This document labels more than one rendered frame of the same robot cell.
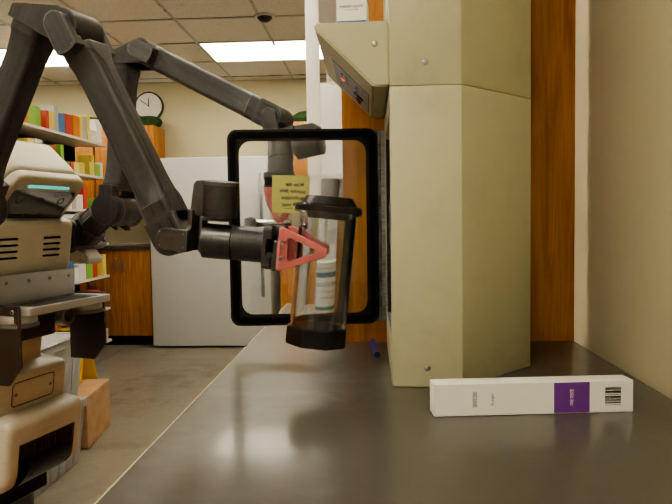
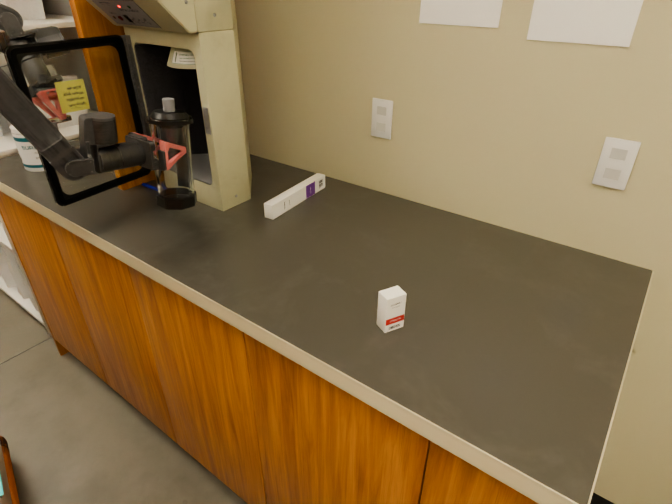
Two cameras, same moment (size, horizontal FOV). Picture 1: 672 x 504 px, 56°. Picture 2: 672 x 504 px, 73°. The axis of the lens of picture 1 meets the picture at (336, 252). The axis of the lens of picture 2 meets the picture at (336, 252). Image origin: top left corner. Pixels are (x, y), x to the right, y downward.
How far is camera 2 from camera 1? 0.79 m
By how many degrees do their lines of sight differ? 60
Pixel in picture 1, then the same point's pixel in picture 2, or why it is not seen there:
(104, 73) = not seen: outside the picture
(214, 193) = (107, 127)
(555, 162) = not seen: hidden behind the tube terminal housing
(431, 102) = (220, 42)
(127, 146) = (12, 99)
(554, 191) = not seen: hidden behind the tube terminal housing
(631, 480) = (367, 217)
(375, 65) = (188, 18)
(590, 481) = (360, 222)
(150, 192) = (47, 135)
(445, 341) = (242, 179)
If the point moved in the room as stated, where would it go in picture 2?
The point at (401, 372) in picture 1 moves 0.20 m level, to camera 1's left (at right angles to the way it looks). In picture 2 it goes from (226, 202) to (169, 229)
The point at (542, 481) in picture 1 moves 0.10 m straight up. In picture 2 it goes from (351, 229) to (351, 195)
